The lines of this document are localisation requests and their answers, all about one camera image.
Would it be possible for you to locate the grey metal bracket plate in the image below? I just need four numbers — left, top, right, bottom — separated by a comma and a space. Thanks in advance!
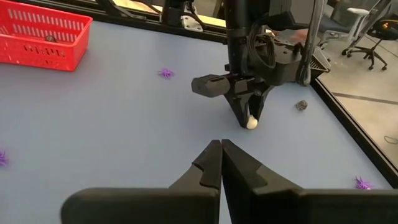
181, 14, 205, 32

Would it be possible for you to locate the red plastic basket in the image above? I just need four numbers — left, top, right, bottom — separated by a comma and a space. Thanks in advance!
0, 0, 93, 72

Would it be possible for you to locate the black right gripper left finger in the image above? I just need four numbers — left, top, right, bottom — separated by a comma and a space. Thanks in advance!
60, 139, 223, 224

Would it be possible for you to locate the grey office chair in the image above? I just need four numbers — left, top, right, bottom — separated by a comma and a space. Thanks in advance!
317, 0, 371, 47

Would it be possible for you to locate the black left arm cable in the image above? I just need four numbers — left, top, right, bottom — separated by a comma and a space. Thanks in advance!
248, 18, 277, 75

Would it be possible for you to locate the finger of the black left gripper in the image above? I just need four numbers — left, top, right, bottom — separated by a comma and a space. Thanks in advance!
224, 93, 250, 128
250, 86, 274, 121

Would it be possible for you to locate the wooden side board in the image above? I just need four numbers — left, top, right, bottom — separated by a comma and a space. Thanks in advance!
111, 0, 228, 29

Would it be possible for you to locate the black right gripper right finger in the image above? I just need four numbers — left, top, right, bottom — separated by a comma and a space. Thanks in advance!
221, 139, 398, 224

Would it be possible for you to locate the black office chair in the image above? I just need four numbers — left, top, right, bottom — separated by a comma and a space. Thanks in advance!
341, 18, 398, 72

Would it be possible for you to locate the cream plastic skull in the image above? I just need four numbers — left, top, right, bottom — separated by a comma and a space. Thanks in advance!
245, 114, 259, 130

